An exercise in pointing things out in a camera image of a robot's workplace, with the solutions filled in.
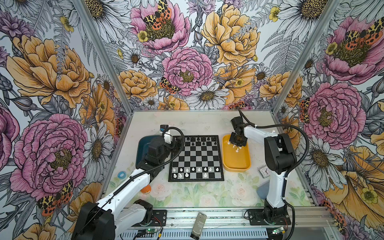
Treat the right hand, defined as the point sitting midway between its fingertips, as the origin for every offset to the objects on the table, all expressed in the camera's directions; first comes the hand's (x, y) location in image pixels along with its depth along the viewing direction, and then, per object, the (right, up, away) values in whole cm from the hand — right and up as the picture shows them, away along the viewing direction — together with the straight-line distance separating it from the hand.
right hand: (235, 146), depth 100 cm
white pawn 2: (-34, -12, -13) cm, 39 cm away
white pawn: (-39, -12, -13) cm, 43 cm away
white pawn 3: (-31, -12, -13) cm, 36 cm away
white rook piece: (-38, -15, -15) cm, 43 cm away
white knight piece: (-35, -14, -15) cm, 41 cm away
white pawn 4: (-28, -11, -13) cm, 33 cm away
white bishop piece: (-31, -14, -15) cm, 37 cm away
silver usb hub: (-25, -31, -32) cm, 51 cm away
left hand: (-36, +6, -18) cm, 41 cm away
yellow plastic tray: (-1, -7, -4) cm, 8 cm away
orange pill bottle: (-52, -20, -22) cm, 59 cm away
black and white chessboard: (-24, -8, -9) cm, 26 cm away
